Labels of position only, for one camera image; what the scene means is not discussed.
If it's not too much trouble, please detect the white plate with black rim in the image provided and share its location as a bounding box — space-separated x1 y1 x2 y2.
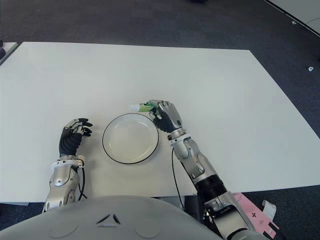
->
101 113 160 165

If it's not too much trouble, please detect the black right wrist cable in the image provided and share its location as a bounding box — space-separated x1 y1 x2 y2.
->
171 147 185 209

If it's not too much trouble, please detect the grey robot torso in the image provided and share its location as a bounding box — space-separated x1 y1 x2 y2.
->
0 195 224 240

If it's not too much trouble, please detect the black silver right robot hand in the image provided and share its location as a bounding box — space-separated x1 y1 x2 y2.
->
147 99 186 136

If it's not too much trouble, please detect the green white toothpaste tube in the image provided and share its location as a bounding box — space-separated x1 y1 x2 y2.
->
129 101 161 119

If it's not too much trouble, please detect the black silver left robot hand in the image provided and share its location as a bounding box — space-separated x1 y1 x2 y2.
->
58 117 94 158

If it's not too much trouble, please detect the grey side table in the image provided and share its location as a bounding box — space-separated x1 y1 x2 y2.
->
0 41 19 66

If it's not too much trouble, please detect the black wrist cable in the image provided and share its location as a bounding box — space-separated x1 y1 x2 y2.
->
171 147 185 209
76 165 89 201

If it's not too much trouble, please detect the pink cardboard box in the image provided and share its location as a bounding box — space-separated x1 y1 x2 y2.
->
232 192 281 239

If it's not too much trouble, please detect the white paper strip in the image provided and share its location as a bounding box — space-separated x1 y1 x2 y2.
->
261 200 277 221

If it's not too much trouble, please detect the white neighbouring table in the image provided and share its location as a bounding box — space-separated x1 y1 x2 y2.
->
264 0 320 34

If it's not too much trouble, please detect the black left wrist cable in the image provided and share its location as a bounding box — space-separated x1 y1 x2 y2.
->
76 165 89 201

